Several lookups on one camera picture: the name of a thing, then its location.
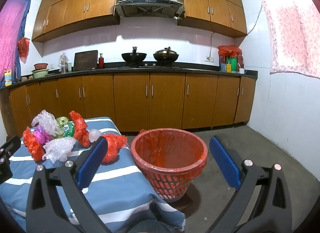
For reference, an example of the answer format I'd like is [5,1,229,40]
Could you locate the clear bag with jar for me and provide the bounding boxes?
[59,52,70,74]

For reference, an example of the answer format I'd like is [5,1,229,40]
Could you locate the black wok with lid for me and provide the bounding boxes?
[153,46,179,63]

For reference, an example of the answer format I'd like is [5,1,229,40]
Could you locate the wooden lower cabinets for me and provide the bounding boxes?
[0,73,257,138]

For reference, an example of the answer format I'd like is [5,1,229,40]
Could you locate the gas stove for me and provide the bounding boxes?
[117,63,183,69]

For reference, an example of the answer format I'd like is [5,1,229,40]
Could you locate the dark wooden cutting board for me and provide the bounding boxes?
[72,50,98,71]

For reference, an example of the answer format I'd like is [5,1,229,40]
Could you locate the red plastic bag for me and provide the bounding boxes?
[100,134,128,164]
[17,37,30,64]
[22,127,45,161]
[69,110,91,148]

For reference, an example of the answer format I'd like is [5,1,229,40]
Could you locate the yellow detergent bottle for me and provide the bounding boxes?
[4,69,13,87]

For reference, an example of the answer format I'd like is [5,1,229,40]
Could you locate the person's jeans leg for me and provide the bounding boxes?
[125,219,175,233]

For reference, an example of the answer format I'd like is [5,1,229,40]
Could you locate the green box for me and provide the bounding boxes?
[226,56,238,73]

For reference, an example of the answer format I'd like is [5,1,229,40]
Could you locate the black kitchen countertop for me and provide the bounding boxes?
[0,61,258,89]

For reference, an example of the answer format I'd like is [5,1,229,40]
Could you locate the hanging red plastic bag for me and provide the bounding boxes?
[17,37,30,64]

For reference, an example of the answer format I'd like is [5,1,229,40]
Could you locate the brown board under basket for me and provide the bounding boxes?
[172,194,194,211]

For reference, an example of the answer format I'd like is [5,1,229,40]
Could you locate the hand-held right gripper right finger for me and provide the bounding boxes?
[207,135,293,233]

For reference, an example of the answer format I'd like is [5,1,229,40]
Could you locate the grey wall cable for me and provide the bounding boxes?
[209,0,263,59]

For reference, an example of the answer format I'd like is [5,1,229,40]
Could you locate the magenta plastic bag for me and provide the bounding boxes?
[34,125,53,145]

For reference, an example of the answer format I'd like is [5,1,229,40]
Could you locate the wooden cabinets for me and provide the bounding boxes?
[32,0,248,43]
[0,73,257,138]

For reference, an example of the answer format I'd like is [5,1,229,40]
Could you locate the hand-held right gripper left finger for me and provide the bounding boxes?
[25,137,113,233]

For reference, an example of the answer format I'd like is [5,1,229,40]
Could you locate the green basin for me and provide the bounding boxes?
[31,68,50,79]

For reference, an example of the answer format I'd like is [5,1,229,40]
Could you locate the green plastic bag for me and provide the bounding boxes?
[62,122,75,138]

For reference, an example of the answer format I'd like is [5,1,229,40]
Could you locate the blue white striped cloth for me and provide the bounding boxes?
[0,116,186,233]

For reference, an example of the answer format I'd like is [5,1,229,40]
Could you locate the yellow-green plastic bag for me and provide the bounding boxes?
[55,116,69,128]

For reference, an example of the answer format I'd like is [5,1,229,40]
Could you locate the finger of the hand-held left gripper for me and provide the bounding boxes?
[0,136,22,158]

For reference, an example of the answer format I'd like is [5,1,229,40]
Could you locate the red bag over containers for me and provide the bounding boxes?
[217,45,242,58]

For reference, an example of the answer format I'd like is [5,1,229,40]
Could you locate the red plastic basket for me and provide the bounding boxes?
[130,128,208,203]

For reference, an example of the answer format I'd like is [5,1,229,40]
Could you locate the wooden upper cabinets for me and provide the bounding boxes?
[32,0,248,43]

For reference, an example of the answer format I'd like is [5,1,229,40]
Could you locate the pink floral curtain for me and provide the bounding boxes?
[256,0,320,79]

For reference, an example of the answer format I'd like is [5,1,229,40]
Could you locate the small clear plastic bag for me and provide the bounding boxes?
[89,129,102,143]

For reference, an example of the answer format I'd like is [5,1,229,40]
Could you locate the pink and blue hanging cloth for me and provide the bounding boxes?
[0,0,32,88]

